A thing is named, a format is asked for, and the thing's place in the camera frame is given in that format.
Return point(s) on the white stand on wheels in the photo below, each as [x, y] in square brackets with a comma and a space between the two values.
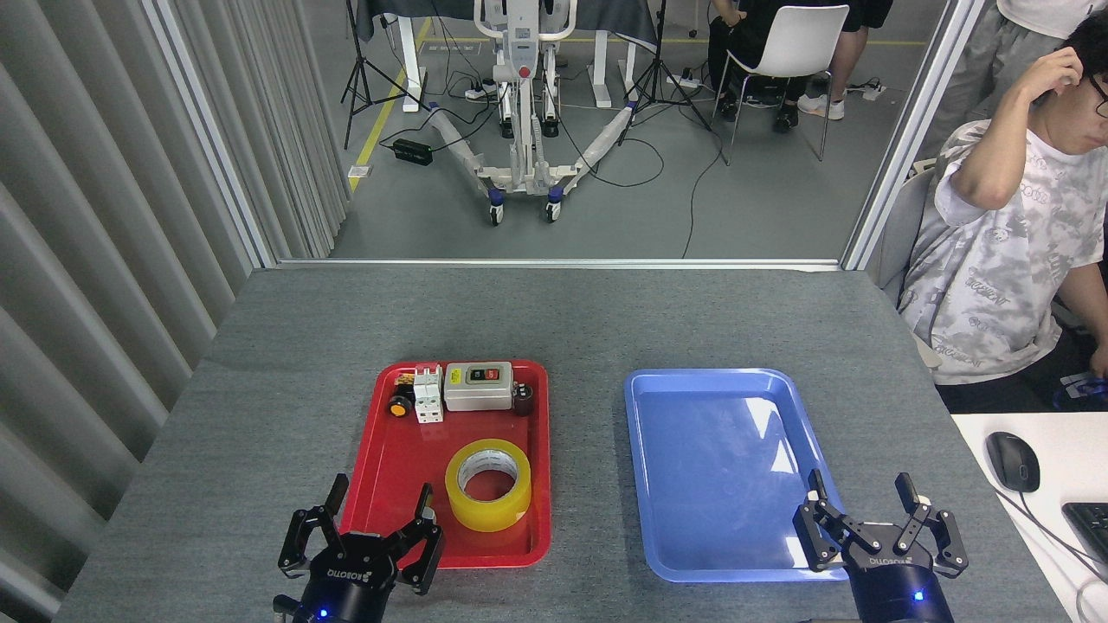
[521, 52]

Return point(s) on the blue plastic tray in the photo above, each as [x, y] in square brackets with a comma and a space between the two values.
[718, 467]

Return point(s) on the blue white small object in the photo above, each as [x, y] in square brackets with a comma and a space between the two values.
[1078, 387]

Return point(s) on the black keyboard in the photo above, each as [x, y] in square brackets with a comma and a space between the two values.
[1091, 528]

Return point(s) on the white power strip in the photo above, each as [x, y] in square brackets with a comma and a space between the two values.
[690, 82]
[479, 90]
[872, 91]

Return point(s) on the black cylindrical switch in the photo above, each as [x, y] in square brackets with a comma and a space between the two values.
[523, 400]

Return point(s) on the white chair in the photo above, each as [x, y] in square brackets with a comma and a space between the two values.
[796, 39]

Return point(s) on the white desk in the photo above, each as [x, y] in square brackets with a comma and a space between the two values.
[1069, 450]

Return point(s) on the silver frame post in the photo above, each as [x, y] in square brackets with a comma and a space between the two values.
[909, 130]

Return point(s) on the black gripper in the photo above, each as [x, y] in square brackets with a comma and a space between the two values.
[896, 593]
[351, 588]

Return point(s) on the small yellow labelled part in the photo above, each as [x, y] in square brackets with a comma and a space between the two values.
[404, 379]

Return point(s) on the standing person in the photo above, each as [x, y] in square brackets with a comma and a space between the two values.
[987, 61]

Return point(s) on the person's lowered hand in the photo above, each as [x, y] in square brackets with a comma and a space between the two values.
[1102, 362]

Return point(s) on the silver frame rail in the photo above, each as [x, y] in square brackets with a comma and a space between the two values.
[563, 263]

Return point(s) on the grey push button switch box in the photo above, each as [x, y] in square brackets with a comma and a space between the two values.
[478, 394]

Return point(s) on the red plastic tray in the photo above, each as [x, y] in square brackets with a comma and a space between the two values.
[407, 484]

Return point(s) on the black power adapter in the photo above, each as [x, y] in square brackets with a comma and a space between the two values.
[412, 152]

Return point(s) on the person's raised hand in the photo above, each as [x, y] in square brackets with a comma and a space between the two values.
[1052, 73]

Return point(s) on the yellow black push button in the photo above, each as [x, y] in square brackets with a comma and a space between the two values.
[399, 407]

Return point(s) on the black tripod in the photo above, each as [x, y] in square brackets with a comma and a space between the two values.
[353, 43]
[662, 43]

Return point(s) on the grey office chair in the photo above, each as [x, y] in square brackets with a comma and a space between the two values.
[905, 225]

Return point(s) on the white circuit breaker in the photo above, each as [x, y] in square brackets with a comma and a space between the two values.
[428, 400]

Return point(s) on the yellow tape roll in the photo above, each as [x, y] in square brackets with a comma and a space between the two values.
[489, 510]

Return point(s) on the seated person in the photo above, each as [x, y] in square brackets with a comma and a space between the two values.
[995, 260]

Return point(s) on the black computer mouse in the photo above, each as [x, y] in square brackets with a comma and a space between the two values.
[1013, 463]

